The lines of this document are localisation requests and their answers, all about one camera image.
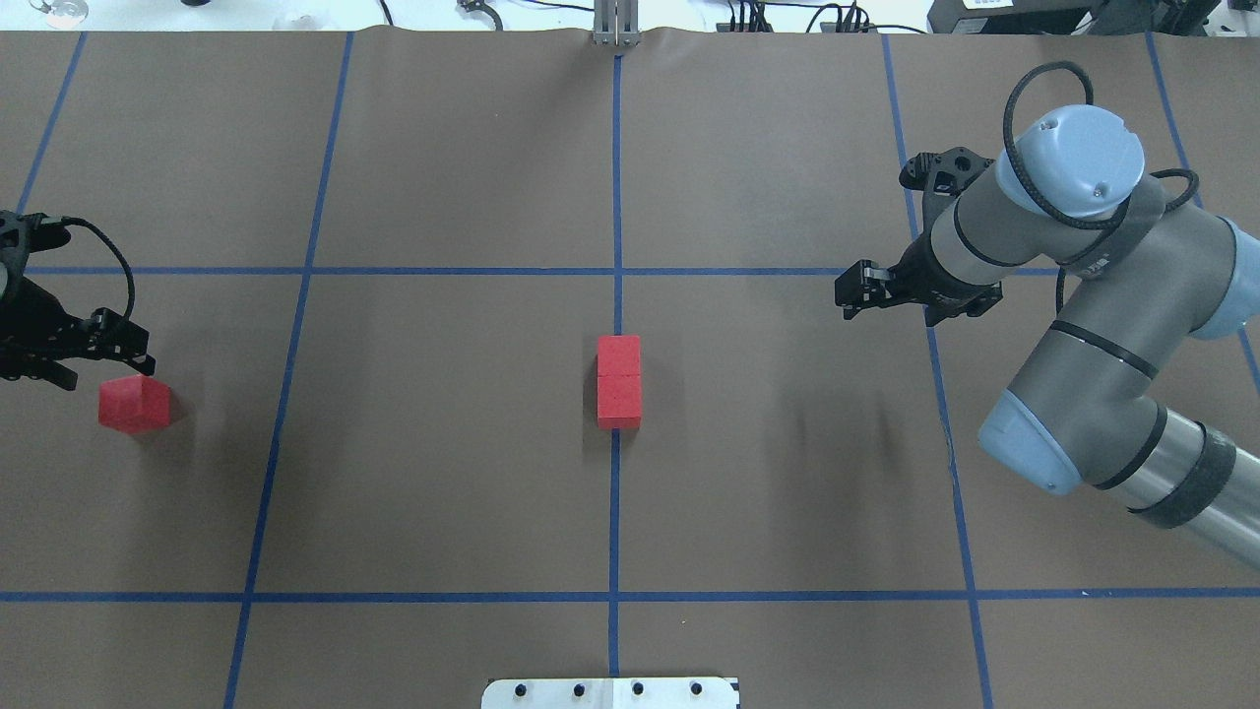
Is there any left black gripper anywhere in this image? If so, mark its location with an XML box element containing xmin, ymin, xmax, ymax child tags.
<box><xmin>1</xmin><ymin>277</ymin><xmax>158</xmax><ymax>392</ymax></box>

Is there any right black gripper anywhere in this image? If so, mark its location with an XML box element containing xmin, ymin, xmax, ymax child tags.
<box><xmin>834</xmin><ymin>232</ymin><xmax>1003</xmax><ymax>327</ymax></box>

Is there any red block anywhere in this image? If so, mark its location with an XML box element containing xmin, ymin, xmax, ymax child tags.
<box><xmin>596</xmin><ymin>375</ymin><xmax>644</xmax><ymax>429</ymax></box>
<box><xmin>596</xmin><ymin>335</ymin><xmax>643</xmax><ymax>378</ymax></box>
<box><xmin>97</xmin><ymin>375</ymin><xmax>174</xmax><ymax>434</ymax></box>

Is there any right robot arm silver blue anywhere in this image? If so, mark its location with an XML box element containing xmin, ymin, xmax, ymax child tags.
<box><xmin>834</xmin><ymin>105</ymin><xmax>1257</xmax><ymax>565</ymax></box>

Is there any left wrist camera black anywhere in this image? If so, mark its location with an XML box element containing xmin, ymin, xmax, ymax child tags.
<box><xmin>1</xmin><ymin>210</ymin><xmax>72</xmax><ymax>269</ymax></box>

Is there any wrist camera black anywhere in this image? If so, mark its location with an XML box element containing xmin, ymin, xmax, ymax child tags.
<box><xmin>897</xmin><ymin>147</ymin><xmax>994</xmax><ymax>196</ymax></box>
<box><xmin>1</xmin><ymin>210</ymin><xmax>72</xmax><ymax>269</ymax></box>

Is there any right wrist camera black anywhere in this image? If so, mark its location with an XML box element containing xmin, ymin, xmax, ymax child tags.
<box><xmin>897</xmin><ymin>147</ymin><xmax>994</xmax><ymax>196</ymax></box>

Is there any aluminium frame post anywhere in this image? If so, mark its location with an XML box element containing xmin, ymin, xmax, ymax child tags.
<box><xmin>593</xmin><ymin>0</ymin><xmax>643</xmax><ymax>48</ymax></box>

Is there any white central robot pedestal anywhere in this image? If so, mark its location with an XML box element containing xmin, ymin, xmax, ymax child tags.
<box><xmin>480</xmin><ymin>678</ymin><xmax>742</xmax><ymax>708</ymax></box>

